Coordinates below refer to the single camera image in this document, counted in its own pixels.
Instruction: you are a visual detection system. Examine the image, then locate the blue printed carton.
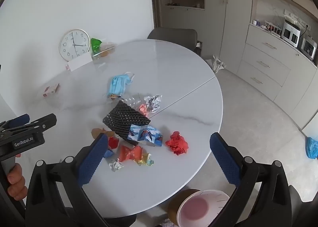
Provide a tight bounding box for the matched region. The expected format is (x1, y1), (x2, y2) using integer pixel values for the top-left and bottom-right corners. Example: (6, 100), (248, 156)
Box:
(127, 124), (163, 147)

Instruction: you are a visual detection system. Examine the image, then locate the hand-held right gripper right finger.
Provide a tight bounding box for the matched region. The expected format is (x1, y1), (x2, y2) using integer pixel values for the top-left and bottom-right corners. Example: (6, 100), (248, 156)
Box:
(209, 132), (292, 227)

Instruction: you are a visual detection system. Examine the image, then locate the white tote bag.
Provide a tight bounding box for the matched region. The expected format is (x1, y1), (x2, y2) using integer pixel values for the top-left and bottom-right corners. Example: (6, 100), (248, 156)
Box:
(206, 55), (226, 71)

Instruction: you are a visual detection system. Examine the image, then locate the person's left hand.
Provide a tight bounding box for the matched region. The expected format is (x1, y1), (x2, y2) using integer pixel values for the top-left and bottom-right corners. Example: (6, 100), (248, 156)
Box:
(6, 153), (28, 201)

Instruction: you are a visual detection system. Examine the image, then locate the round white wall clock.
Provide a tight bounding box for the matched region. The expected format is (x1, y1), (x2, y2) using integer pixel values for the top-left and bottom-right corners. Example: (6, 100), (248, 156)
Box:
(59, 29), (91, 62)

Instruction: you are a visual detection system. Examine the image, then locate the beige drawer cabinet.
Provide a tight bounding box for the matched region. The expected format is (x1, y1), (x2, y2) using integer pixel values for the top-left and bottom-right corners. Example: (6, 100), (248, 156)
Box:
(237, 23), (318, 123)

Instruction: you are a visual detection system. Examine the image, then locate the black mesh foam pad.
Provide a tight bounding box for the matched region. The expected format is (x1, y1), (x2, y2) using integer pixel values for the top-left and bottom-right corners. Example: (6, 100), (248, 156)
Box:
(103, 100), (151, 146)

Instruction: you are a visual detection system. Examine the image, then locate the brown round stool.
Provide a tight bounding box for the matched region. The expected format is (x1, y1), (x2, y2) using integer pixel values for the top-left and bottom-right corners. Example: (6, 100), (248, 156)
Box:
(167, 188), (200, 227)

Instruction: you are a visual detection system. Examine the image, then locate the crumpled brown paper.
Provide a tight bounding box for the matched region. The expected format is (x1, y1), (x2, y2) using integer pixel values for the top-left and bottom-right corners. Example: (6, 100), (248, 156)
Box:
(91, 128), (116, 140)

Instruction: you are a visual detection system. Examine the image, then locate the colourful crumpled wrapper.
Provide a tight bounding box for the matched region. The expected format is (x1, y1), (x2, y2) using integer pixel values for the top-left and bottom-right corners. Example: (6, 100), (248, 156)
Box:
(134, 153), (154, 166)

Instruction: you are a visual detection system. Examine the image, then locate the blue face mask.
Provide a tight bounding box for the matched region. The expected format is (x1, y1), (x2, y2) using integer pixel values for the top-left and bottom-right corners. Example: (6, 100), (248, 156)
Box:
(107, 72), (136, 97)

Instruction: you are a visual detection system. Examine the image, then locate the blue plastic bag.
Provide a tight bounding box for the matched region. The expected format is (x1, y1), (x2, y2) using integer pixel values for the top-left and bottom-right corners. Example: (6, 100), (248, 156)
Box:
(305, 137), (318, 159)

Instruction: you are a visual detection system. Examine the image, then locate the tall beige cupboard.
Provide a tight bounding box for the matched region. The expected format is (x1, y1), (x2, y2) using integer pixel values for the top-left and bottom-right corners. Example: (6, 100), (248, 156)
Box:
(159, 0), (254, 73)

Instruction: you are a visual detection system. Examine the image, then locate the orange wrapper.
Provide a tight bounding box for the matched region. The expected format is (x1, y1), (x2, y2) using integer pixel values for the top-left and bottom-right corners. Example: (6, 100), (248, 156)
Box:
(118, 145), (143, 162)

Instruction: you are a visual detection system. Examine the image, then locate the white plastic bin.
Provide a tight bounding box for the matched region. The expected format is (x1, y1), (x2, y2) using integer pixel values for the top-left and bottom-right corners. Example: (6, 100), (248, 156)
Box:
(177, 190), (230, 227)

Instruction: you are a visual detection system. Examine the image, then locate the red paper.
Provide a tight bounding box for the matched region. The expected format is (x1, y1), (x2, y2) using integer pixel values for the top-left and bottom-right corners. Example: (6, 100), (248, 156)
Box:
(165, 131), (189, 155)

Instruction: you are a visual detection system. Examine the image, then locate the crumpled white printed paper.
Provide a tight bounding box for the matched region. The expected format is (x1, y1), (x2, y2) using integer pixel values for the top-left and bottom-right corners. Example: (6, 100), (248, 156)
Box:
(144, 95), (162, 113)

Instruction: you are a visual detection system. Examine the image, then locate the clear plastic snack bag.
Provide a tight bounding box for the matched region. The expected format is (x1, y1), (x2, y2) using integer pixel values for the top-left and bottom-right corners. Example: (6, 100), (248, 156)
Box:
(92, 42), (117, 60)

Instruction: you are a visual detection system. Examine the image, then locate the white wire dish rack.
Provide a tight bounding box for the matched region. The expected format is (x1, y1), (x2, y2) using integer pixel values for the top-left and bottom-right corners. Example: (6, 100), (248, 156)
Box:
(264, 21), (282, 36)

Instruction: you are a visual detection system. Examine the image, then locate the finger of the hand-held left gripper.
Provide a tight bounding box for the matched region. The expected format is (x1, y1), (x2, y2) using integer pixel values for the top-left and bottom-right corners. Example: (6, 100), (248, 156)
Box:
(0, 114), (31, 130)
(26, 114), (57, 134)

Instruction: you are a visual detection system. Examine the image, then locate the green snack packet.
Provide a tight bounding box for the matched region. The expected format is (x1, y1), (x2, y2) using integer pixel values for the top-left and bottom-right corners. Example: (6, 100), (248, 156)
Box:
(91, 38), (103, 53)

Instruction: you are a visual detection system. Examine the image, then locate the small crumpled white paper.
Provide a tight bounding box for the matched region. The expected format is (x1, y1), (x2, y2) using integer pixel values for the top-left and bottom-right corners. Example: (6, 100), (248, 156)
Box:
(109, 159), (124, 172)

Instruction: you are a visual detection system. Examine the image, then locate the white countertop oven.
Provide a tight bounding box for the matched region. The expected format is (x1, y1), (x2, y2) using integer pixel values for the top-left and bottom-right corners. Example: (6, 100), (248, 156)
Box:
(282, 19), (302, 48)

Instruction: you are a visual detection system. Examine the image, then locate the small pink box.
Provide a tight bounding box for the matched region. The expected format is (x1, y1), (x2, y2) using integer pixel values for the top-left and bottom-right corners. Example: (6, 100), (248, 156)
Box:
(42, 83), (60, 98)

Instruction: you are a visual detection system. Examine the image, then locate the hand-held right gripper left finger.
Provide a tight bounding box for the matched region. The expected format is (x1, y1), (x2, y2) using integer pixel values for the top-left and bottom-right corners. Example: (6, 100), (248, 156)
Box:
(25, 133), (110, 227)

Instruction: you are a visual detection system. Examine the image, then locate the white paper card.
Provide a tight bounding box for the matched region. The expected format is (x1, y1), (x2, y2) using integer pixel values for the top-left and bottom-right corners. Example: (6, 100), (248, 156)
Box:
(66, 54), (93, 71)

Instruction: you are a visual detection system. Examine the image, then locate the small red wrapper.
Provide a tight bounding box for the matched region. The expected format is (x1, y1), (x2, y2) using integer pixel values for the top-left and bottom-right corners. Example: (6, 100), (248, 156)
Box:
(108, 136), (120, 149)

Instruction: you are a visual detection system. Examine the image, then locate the grey chair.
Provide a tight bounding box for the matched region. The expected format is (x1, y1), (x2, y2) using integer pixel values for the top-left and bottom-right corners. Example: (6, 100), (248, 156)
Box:
(147, 28), (202, 56)

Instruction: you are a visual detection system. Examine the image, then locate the silver countertop appliance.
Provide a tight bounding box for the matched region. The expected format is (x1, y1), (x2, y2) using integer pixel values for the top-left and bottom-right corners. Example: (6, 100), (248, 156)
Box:
(299, 36), (318, 61)

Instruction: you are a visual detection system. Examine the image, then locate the crumpled pink paper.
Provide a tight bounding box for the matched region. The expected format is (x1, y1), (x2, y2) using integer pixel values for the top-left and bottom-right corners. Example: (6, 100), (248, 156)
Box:
(139, 104), (151, 117)

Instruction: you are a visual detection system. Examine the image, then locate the clear plastic bottle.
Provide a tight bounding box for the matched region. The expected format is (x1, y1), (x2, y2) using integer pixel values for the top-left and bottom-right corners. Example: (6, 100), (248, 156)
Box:
(119, 93), (149, 108)

